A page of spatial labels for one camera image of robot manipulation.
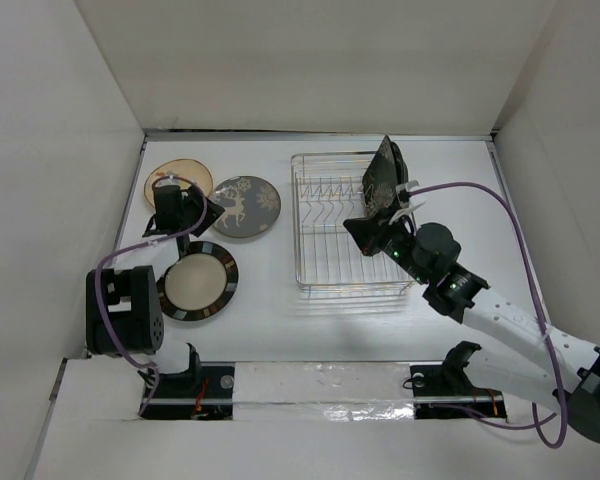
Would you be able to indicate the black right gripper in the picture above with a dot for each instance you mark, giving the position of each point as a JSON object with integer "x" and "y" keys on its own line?
{"x": 369, "y": 233}

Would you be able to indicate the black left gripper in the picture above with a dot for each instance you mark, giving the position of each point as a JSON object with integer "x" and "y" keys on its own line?
{"x": 191, "y": 198}

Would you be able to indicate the grey reindeer plate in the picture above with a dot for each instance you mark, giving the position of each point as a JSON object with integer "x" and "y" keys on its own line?
{"x": 251, "y": 206}

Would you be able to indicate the black square floral plate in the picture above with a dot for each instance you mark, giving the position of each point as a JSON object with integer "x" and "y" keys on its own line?
{"x": 379, "y": 179}

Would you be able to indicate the striped rim cream plate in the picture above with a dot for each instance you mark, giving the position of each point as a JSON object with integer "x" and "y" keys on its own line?
{"x": 200, "y": 284}

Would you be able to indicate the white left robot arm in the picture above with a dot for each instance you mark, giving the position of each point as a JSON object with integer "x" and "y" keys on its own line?
{"x": 123, "y": 315}

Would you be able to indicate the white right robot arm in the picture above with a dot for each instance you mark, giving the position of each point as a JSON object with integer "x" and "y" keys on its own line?
{"x": 557, "y": 371}

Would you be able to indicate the beige bird pattern plate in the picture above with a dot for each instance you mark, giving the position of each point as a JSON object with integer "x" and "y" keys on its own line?
{"x": 189, "y": 171}

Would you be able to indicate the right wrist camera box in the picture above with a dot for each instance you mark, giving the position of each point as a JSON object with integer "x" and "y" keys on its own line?
{"x": 404, "y": 194}

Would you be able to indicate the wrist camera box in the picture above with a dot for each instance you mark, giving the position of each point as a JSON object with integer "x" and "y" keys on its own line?
{"x": 169, "y": 179}
{"x": 404, "y": 194}

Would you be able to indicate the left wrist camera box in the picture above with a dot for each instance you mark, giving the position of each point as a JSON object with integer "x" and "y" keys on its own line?
{"x": 169, "y": 179}

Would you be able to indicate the wire dish rack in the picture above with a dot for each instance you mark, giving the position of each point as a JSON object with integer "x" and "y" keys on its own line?
{"x": 327, "y": 189}

